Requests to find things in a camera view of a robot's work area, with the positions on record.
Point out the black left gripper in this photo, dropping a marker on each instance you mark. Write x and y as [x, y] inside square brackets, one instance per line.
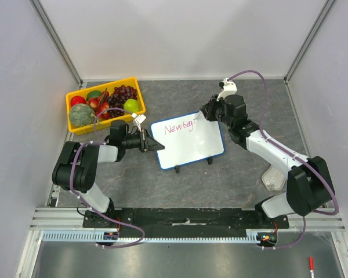
[152, 144]

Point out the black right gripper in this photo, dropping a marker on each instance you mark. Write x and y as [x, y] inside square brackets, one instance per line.
[210, 109]

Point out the magenta capped whiteboard marker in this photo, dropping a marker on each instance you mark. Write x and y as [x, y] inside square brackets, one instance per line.
[197, 115]

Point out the blue framed whiteboard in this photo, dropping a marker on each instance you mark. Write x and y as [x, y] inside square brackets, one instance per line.
[187, 140]

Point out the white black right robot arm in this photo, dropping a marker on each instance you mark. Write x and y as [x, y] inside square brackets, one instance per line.
[309, 184]

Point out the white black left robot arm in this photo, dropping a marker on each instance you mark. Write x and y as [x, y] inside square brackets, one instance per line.
[75, 169]

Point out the green apple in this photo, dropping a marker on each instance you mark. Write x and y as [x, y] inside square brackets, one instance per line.
[131, 105]

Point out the dark purple grape bunch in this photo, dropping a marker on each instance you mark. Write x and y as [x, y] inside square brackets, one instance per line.
[118, 98]

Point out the yellow plastic fruit bin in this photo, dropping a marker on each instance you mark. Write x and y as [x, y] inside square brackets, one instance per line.
[107, 89]

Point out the red yellow small fruits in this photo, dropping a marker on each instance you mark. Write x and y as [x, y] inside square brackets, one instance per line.
[99, 105]

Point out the green netted melon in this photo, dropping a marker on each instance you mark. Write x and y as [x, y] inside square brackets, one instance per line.
[81, 115]

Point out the green lime fruit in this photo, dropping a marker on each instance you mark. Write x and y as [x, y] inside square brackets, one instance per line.
[93, 94]

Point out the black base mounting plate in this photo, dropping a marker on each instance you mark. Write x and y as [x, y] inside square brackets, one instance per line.
[197, 221]

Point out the red apple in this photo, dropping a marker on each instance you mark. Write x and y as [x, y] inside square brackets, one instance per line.
[77, 100]

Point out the white bead eraser pad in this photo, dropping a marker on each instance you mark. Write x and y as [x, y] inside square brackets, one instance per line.
[273, 179]

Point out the red marker pen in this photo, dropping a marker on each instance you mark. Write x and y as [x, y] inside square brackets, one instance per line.
[311, 267]

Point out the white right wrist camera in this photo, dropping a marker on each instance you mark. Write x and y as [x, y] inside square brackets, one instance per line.
[227, 87]

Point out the aluminium frame rail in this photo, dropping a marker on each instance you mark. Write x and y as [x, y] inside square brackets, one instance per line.
[56, 219]

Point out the grey slotted cable duct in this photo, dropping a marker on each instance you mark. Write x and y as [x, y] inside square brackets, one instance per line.
[105, 237]

